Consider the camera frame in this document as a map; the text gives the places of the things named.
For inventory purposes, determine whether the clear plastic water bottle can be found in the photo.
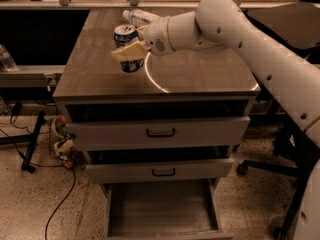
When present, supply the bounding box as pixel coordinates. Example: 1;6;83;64
123;9;159;27

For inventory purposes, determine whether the top drawer with handle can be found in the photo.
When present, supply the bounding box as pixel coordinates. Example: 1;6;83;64
67;116;250;151

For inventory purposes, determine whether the open bottom drawer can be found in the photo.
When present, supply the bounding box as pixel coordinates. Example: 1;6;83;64
104;179;233;240

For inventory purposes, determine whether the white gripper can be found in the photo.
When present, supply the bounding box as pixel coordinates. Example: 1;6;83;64
111;17;174;62

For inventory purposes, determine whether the blue pepsi can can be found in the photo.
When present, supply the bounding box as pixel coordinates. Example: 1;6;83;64
114;24;144;73

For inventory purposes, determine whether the drawer with handle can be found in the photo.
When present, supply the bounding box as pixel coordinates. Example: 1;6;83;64
67;116;250;151
86;158;233;184

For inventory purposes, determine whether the middle drawer with handle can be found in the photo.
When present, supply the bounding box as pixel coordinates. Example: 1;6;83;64
86;158;233;184

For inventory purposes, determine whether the grey drawer cabinet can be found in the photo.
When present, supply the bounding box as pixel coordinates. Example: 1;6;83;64
52;7;261;240

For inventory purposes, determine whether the black stand leg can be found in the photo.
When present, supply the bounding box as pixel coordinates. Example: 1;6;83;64
0;111;46;173

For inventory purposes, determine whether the black floor cable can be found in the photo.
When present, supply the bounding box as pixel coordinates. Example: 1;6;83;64
0;103;77;240

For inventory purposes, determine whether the clear plastic cup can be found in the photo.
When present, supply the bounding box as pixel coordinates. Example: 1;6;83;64
0;44;17;71

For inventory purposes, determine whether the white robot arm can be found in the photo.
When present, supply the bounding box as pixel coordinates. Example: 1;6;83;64
112;0;320;240

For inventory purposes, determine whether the wire basket with items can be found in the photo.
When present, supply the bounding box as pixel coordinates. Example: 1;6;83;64
50;115;84;169

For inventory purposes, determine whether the black office chair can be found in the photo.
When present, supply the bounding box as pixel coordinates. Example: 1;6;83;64
236;2;320;240

